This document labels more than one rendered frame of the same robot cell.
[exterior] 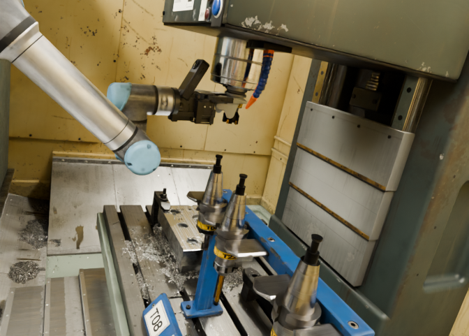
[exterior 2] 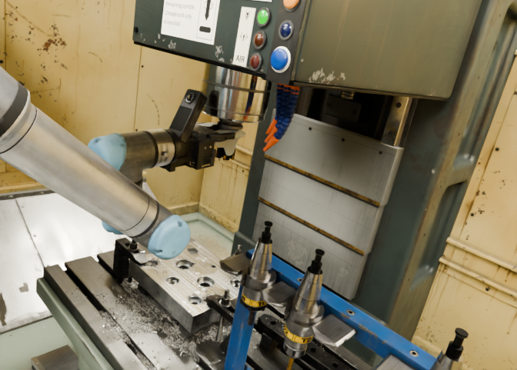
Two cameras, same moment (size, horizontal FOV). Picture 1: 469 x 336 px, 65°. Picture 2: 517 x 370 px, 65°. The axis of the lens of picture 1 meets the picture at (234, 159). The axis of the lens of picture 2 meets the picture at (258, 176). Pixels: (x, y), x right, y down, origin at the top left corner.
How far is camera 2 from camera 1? 0.34 m
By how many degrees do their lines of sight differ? 21
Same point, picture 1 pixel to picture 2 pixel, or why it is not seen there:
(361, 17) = (398, 54)
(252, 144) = not seen: hidden behind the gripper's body
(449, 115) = (438, 131)
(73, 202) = not seen: outside the picture
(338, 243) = (327, 259)
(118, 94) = (113, 155)
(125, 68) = (18, 70)
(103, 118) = (125, 203)
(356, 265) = (351, 280)
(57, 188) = not seen: outside the picture
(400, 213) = (393, 225)
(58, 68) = (68, 151)
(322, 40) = (368, 83)
